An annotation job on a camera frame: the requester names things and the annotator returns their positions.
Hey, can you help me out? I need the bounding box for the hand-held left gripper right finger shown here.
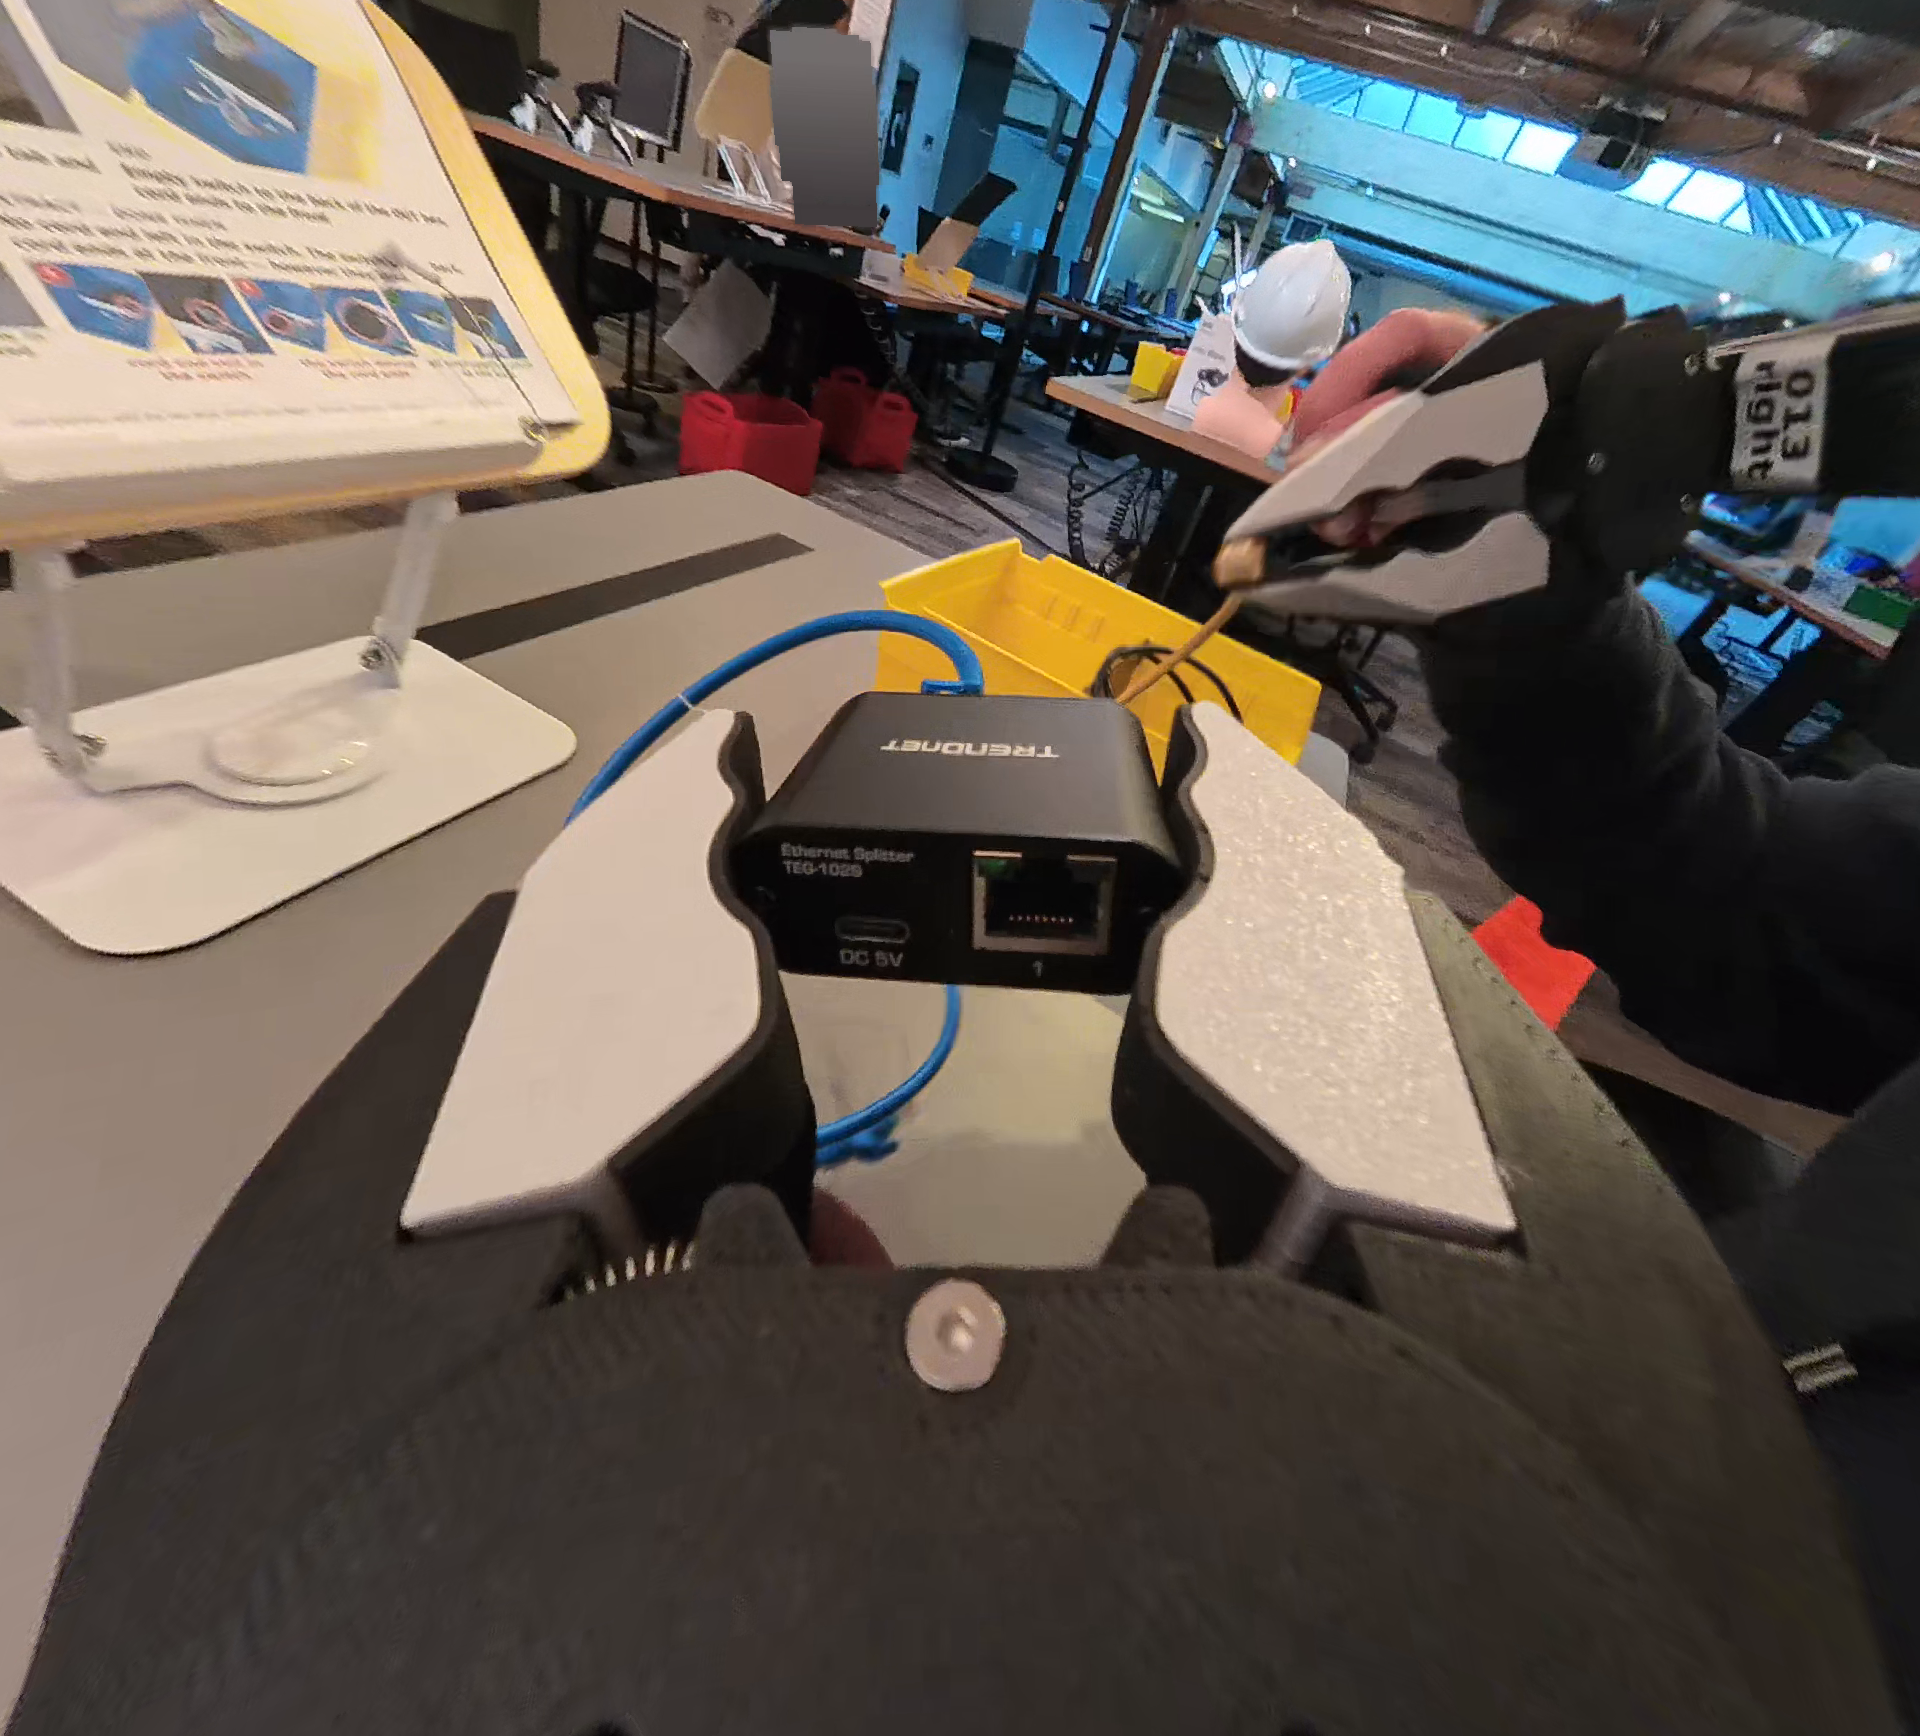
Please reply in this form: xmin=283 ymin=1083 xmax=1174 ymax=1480
xmin=1114 ymin=700 xmax=1521 ymax=1268

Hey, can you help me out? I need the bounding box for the wooden table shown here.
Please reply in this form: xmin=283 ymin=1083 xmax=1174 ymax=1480
xmin=1045 ymin=373 xmax=1292 ymax=597

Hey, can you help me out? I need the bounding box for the person's right forearm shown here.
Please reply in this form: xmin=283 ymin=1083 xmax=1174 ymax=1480
xmin=1416 ymin=565 xmax=1920 ymax=1115

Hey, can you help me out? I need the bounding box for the red plastic bin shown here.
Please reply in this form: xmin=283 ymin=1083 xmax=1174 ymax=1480
xmin=814 ymin=367 xmax=920 ymax=473
xmin=678 ymin=390 xmax=824 ymax=495

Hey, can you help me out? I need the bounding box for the white sheet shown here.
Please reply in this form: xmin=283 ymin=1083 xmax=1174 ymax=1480
xmin=665 ymin=261 xmax=775 ymax=387

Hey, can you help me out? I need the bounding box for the blue ethernet cable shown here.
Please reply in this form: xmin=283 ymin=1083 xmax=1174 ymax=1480
xmin=566 ymin=609 xmax=985 ymax=1168

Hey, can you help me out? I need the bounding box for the white hard hat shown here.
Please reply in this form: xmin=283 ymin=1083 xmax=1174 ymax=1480
xmin=1230 ymin=240 xmax=1356 ymax=373

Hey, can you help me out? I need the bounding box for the black ethernet cable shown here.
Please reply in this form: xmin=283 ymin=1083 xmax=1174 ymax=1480
xmin=1086 ymin=648 xmax=1248 ymax=718

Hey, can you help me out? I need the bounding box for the orange traffic cone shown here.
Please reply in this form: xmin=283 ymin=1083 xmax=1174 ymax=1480
xmin=1470 ymin=895 xmax=1600 ymax=1029

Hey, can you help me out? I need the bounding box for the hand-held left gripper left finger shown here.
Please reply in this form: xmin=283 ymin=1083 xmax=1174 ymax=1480
xmin=399 ymin=710 xmax=824 ymax=1258

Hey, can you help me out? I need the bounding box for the orange ethernet cable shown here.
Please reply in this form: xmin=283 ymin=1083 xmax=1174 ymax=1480
xmin=1117 ymin=535 xmax=1279 ymax=704

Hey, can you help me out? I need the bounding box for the white sign card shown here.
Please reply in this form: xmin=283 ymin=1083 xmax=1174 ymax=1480
xmin=1166 ymin=318 xmax=1240 ymax=421

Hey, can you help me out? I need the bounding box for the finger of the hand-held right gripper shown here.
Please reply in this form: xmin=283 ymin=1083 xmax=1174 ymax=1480
xmin=1236 ymin=507 xmax=1563 ymax=628
xmin=1218 ymin=295 xmax=1632 ymax=546

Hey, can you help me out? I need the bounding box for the black network switch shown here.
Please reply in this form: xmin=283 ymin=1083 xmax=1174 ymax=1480
xmin=727 ymin=692 xmax=1188 ymax=995

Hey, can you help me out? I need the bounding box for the yellow plastic bin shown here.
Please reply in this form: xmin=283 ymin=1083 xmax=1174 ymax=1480
xmin=880 ymin=540 xmax=1327 ymax=777

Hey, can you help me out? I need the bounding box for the wooden desk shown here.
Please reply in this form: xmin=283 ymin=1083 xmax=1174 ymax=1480
xmin=464 ymin=112 xmax=903 ymax=418

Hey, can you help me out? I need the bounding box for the person's right hand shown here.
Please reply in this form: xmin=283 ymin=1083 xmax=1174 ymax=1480
xmin=1290 ymin=307 xmax=1495 ymax=451

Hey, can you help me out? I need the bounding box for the mannequin head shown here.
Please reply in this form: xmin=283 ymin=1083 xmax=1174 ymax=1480
xmin=1192 ymin=362 xmax=1301 ymax=447

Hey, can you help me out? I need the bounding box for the wooden instruction board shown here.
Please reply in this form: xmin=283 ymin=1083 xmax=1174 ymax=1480
xmin=0 ymin=0 xmax=615 ymax=554

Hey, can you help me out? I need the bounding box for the computer monitor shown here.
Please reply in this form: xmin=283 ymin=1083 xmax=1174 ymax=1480
xmin=612 ymin=9 xmax=696 ymax=151

